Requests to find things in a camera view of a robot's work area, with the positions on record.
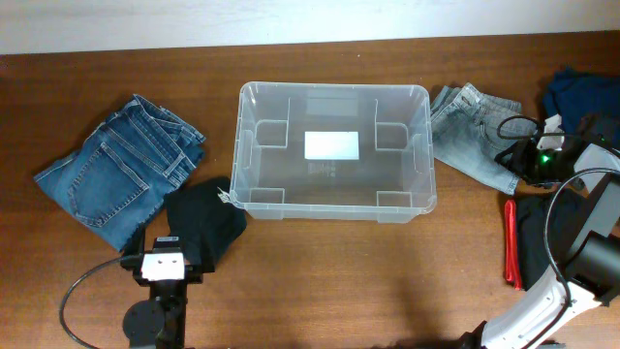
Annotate dark blue shirt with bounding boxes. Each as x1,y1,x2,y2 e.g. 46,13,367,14
542,68,619,148

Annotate folded blue denim jeans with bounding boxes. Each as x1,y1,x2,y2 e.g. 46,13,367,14
34,94,205,251

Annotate black garment with red trim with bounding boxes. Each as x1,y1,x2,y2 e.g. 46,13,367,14
515,189,619,305

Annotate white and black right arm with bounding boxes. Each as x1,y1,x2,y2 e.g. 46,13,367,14
457,167,619,348

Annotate folded black Nike garment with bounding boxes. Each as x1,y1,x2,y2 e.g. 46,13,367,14
164,176,247,273

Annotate light grey jeans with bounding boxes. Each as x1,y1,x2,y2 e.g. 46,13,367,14
430,83,536,195

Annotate clear plastic storage bin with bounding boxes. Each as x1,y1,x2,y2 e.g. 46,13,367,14
229,81,437,223

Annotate white label in bin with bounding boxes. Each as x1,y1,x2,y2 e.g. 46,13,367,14
304,131,359,160

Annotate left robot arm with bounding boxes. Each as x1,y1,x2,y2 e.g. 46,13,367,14
121,237,202,349

